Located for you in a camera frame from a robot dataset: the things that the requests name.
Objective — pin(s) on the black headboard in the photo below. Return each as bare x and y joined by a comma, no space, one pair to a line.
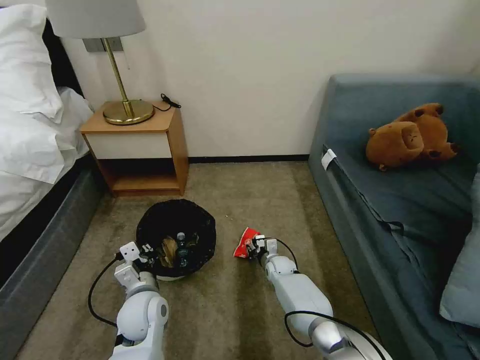
63,63

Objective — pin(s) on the wooden nightstand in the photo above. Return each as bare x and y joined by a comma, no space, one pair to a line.
180,150

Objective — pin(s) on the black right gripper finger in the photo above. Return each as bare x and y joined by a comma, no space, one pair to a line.
256,238
251,255

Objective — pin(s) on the dark glass bottle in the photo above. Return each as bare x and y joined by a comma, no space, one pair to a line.
182,252

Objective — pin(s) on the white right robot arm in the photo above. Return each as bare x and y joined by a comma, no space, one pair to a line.
300,292

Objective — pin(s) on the blue sofa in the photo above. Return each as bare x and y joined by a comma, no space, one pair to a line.
393,210

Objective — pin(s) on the white nightstand drawer front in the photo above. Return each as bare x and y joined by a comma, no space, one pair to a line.
127,146

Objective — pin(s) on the brass lamp with grey shade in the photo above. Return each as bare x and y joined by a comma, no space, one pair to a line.
125,112

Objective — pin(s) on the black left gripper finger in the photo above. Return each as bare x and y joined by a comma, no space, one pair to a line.
153,261
148,247

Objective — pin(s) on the white sofa tag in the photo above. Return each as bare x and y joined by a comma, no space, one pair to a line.
329,159

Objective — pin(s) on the brown plush toy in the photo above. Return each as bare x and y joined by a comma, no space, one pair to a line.
401,142

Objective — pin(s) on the grey bed base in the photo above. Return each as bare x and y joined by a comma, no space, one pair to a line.
41,243

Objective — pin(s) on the red snack wrapper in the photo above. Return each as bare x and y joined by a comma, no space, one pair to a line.
244,240

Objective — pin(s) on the grey wall plate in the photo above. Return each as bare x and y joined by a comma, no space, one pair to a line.
93,45

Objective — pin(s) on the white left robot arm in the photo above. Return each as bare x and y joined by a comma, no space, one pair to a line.
138,315

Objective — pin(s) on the white pillow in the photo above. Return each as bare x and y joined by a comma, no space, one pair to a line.
26,63

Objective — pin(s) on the white duvet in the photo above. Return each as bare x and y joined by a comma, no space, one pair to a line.
33,157

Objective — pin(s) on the trash bin with black bag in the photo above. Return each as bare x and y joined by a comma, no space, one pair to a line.
176,213

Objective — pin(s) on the light blue cushion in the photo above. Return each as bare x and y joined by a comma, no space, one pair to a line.
465,285

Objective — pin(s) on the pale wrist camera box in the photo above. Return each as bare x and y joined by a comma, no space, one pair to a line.
271,246
129,251

